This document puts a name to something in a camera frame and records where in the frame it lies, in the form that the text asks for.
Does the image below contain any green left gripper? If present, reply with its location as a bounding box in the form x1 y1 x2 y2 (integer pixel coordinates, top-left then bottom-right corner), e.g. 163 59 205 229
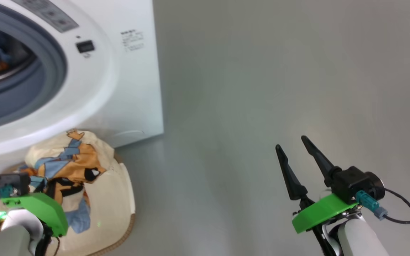
0 192 68 238

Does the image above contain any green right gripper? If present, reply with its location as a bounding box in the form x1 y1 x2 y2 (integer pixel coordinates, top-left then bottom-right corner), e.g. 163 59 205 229
275 135 358 234

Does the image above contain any cream garment with orange print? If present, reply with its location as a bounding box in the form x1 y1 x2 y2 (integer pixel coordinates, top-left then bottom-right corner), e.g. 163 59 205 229
20 129 136 255

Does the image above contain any grey rubber door gasket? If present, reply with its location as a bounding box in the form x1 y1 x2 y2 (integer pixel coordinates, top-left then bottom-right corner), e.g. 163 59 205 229
0 0 67 132

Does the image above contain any white front-load washing machine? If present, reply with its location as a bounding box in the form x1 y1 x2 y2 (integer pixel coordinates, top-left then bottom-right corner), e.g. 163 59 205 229
0 0 164 192

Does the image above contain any washing machine drum with clothes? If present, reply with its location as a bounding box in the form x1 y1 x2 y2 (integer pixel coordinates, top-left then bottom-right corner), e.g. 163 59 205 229
0 21 38 87

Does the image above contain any black door latch socket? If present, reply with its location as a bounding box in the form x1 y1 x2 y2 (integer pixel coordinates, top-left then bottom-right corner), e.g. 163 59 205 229
76 40 95 54

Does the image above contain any cream perforated laundry basket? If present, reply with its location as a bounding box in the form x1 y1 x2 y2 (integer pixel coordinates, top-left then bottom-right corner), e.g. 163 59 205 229
0 153 137 256

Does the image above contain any round drain filter cover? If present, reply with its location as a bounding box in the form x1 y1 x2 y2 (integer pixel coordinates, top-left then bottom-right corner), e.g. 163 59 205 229
114 129 146 138

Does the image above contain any small printed text label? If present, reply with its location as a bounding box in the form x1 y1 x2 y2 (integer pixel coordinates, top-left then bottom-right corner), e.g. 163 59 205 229
121 30 145 52

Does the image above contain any grey warning sticker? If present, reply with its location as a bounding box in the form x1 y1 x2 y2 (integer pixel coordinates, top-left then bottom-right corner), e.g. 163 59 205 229
13 0 79 33

